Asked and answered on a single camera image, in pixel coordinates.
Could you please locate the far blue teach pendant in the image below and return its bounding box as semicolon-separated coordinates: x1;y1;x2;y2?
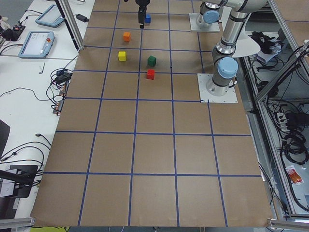
35;5;64;28

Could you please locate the near blue teach pendant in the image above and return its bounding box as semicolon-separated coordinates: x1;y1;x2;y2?
18;31;55;58

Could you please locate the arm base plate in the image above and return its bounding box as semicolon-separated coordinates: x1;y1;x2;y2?
197;73;238;103
189;13;220;33

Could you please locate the blue wooden block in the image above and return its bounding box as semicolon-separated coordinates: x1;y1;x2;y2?
144;14;151;24

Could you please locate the blue teach pendant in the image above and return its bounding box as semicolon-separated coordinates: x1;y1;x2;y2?
35;5;64;28
18;31;55;58

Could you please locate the aluminium frame post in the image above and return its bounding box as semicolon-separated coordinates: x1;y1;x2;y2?
55;0;84;51

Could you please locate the red wooden block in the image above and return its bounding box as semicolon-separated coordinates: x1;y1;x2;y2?
146;69;155;80

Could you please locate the red snack packet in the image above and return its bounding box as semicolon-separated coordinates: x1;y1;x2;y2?
285;165;303;185

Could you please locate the green wooden block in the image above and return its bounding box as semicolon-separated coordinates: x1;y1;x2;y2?
147;55;156;67

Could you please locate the brown paper mat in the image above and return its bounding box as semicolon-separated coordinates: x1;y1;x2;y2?
31;0;272;227

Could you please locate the black power adapter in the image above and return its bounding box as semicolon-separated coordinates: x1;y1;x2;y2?
75;14;89;22

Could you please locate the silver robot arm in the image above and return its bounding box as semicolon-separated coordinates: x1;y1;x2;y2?
135;0;220;29
207;0;266;96

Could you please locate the yellow wooden block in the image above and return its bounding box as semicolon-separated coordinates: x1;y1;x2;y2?
118;51;126;61

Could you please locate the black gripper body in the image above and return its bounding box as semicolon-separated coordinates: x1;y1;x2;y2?
135;0;150;9

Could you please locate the black camera stand base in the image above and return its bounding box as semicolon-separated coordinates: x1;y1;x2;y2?
0;165;38;198

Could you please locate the orange wooden block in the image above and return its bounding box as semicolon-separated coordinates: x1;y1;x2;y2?
123;31;131;42

